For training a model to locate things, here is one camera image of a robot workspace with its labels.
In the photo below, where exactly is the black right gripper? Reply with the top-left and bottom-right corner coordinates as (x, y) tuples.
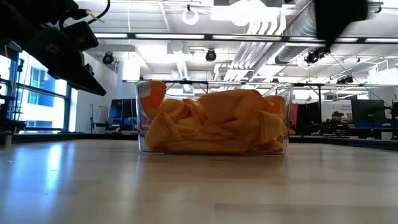
(313, 0), (369, 48)

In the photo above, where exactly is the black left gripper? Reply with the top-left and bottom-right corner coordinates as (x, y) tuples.
(23, 27), (107, 96)

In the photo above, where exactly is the large orange microfiber towel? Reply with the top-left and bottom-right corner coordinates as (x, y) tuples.
(198, 89), (289, 153)

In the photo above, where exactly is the black computer monitor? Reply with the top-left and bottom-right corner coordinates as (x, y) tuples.
(351, 99), (386, 123)
(108, 98), (137, 125)

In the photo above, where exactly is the large window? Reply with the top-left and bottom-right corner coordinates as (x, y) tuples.
(0, 46), (74, 133)

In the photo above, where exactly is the white basket label sticker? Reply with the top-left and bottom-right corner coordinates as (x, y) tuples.
(138, 81), (152, 99)

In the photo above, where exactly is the clear plastic basket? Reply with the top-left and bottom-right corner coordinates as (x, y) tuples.
(135, 80), (294, 156)

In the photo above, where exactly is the black shelf rack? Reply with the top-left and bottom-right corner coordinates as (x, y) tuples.
(0, 93), (25, 133)

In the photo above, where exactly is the person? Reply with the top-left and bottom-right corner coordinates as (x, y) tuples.
(323, 111), (351, 134)

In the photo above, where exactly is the black divider panel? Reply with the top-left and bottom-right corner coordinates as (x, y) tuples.
(297, 102), (323, 133)

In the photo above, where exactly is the red fabric panel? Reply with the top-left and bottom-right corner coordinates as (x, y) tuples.
(290, 102), (299, 135)

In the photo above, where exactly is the black ceiling track camera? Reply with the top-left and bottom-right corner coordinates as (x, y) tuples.
(304, 45), (331, 65)
(337, 74), (354, 85)

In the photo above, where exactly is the silver ceiling air duct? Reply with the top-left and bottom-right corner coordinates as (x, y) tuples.
(275, 0), (321, 65)

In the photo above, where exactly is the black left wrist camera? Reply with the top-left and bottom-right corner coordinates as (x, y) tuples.
(60, 21), (100, 52)

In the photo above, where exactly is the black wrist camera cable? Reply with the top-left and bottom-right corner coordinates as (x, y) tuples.
(58, 0), (111, 30)

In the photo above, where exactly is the black background table frame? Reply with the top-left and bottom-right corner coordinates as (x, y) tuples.
(161, 80), (210, 96)

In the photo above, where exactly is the white ring ceiling fixture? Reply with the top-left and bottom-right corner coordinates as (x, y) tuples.
(182, 7), (200, 26)

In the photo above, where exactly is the black overhead frame beam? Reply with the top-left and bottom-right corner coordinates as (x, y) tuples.
(93, 32), (398, 44)

